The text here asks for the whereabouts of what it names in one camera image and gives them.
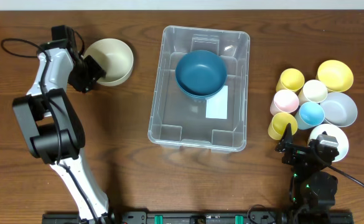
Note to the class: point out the yellow bowl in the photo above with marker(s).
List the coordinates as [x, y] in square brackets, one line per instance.
[335, 75]

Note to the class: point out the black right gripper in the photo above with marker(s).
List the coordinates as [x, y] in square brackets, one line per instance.
[295, 150]

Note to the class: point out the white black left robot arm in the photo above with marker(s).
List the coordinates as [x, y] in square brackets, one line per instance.
[52, 129]

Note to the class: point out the blue bowl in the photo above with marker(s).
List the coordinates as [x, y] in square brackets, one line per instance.
[201, 66]
[203, 92]

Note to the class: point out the pink cup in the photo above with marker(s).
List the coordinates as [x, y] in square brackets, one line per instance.
[284, 101]

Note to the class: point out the white bowl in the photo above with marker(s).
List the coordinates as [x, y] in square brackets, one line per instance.
[332, 130]

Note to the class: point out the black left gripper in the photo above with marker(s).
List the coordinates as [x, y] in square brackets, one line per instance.
[90, 70]

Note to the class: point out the light blue cup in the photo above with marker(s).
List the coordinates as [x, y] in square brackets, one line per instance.
[309, 115]

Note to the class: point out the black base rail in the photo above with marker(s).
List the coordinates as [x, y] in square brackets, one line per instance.
[254, 216]

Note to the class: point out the clear plastic storage container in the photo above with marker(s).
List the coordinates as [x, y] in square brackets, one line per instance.
[179, 121]

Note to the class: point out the grey bowl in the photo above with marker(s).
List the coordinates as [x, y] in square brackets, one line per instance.
[339, 109]

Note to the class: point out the cream white cup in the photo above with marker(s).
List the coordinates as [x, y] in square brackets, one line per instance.
[312, 91]

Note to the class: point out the yellow cup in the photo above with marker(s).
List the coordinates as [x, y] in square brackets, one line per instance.
[290, 79]
[278, 124]

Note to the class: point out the white paper label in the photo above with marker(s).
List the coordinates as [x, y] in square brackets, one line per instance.
[216, 106]

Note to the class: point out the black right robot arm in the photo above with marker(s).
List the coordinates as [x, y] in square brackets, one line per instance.
[311, 189]

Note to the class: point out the cream beige bowl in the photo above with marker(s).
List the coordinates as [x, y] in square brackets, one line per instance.
[115, 57]

